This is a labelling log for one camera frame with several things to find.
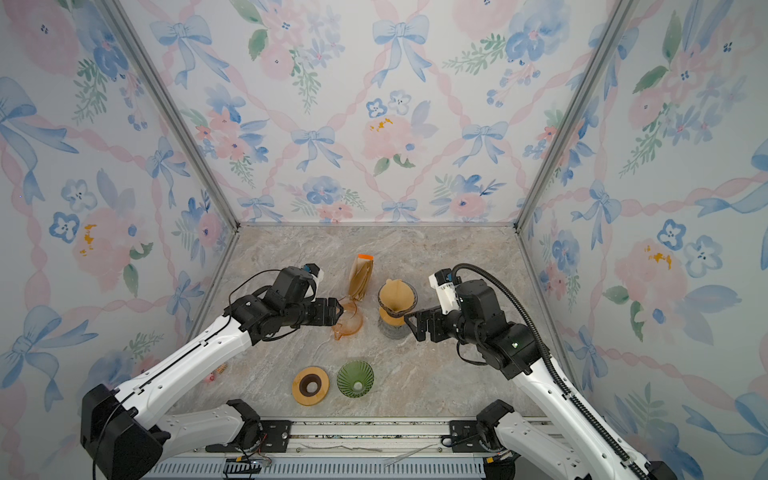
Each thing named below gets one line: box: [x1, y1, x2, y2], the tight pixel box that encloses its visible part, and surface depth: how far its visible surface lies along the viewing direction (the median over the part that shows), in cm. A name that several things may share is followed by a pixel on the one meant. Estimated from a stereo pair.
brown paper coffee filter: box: [379, 279, 414, 323], surface depth 85 cm
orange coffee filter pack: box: [348, 254, 374, 301], surface depth 98 cm
